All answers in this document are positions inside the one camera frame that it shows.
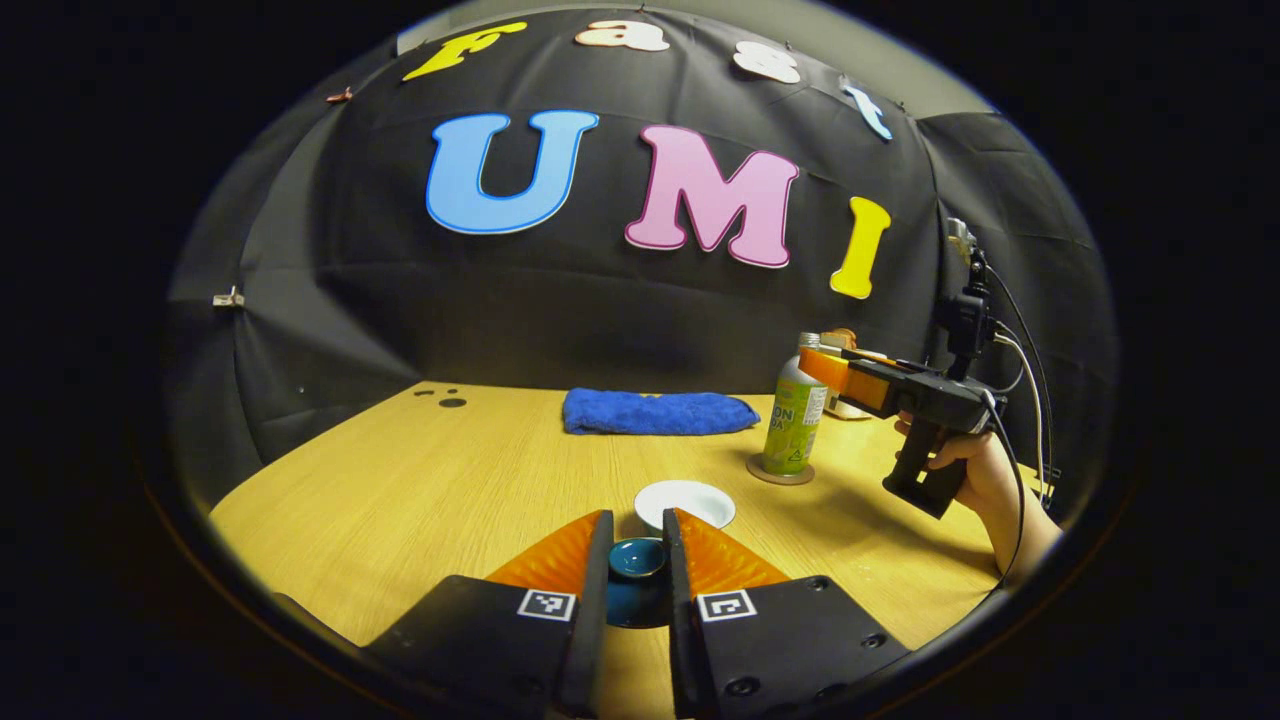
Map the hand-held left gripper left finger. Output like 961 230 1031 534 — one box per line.
362 508 615 720

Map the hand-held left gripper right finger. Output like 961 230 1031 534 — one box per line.
662 506 911 720

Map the silver green water bottle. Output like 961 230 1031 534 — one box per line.
762 332 829 476

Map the round brown coaster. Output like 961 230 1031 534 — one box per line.
746 452 816 487

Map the white teacup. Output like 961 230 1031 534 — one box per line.
634 479 737 532

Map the white toaster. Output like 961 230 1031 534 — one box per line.
824 345 876 422

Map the blue towel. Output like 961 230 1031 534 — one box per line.
562 388 761 437

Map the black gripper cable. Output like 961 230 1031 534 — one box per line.
985 390 1029 581

